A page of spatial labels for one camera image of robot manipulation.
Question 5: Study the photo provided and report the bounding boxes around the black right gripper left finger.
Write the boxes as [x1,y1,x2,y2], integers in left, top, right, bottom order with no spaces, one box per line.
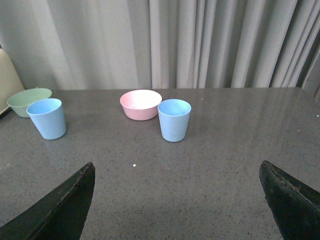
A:
[0,162,96,240]

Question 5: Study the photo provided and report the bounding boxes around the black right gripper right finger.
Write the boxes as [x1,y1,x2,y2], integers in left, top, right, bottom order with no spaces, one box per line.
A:
[259,160,320,240]

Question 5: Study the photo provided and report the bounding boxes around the blue cup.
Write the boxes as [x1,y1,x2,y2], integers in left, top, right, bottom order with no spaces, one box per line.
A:
[26,98,67,140]
[158,99,192,143]

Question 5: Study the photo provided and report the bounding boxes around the green bowl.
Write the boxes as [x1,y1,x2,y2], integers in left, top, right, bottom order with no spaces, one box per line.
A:
[7,88,52,118]

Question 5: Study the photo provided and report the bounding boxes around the pink bowl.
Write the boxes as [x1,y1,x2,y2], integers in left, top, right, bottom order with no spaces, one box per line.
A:
[119,89,162,121]

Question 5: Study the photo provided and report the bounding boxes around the cream toaster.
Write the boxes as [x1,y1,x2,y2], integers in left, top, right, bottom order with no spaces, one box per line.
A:
[0,48,24,115]

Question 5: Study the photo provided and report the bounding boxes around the grey curtain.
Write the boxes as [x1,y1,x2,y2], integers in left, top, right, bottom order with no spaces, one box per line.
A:
[0,0,320,90]

